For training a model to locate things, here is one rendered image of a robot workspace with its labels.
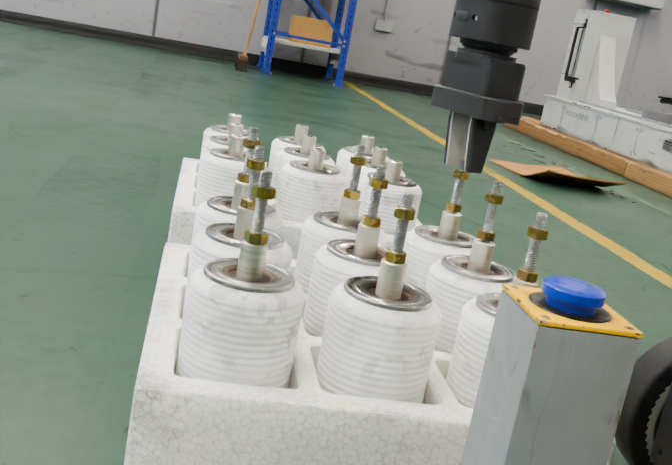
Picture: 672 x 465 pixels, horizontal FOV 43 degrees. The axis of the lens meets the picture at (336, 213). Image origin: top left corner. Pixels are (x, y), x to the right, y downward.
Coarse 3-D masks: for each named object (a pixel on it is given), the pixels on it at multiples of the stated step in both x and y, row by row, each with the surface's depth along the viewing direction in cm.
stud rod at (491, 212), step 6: (492, 186) 83; (498, 186) 82; (492, 192) 83; (498, 192) 82; (492, 204) 83; (492, 210) 83; (486, 216) 83; (492, 216) 83; (486, 222) 83; (492, 222) 83; (486, 228) 83; (492, 228) 83; (480, 240) 84
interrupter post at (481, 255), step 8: (472, 248) 84; (480, 248) 83; (488, 248) 83; (472, 256) 84; (480, 256) 83; (488, 256) 83; (472, 264) 84; (480, 264) 83; (488, 264) 84; (480, 272) 84; (488, 272) 84
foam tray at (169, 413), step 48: (144, 384) 63; (192, 384) 64; (240, 384) 66; (432, 384) 73; (144, 432) 63; (192, 432) 64; (240, 432) 64; (288, 432) 65; (336, 432) 65; (384, 432) 66; (432, 432) 66
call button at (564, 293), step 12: (552, 276) 55; (564, 276) 56; (552, 288) 53; (564, 288) 53; (576, 288) 53; (588, 288) 54; (600, 288) 55; (552, 300) 54; (564, 300) 53; (576, 300) 52; (588, 300) 52; (600, 300) 53; (576, 312) 53; (588, 312) 53
